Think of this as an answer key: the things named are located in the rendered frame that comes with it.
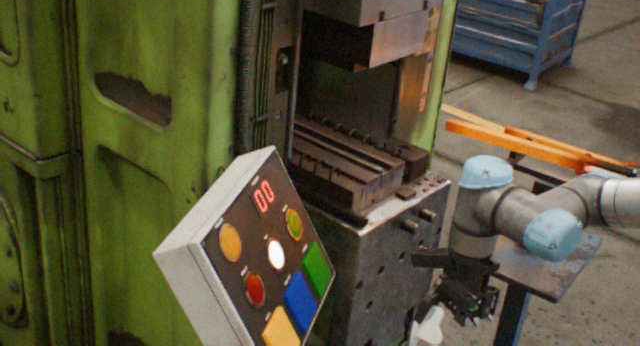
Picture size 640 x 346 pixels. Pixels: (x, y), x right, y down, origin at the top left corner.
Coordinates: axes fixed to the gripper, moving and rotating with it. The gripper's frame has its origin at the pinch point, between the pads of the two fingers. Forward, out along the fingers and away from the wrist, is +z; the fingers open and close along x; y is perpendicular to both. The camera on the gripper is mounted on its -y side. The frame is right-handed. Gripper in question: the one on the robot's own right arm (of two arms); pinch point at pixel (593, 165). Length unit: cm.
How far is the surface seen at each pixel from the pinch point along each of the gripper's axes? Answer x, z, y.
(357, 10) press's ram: -29, 42, -28
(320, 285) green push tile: -58, 24, 12
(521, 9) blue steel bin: 338, 172, 62
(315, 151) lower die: -18, 59, 12
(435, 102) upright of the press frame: 32, 57, 12
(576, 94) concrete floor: 354, 127, 116
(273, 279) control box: -70, 24, 4
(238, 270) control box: -79, 23, -2
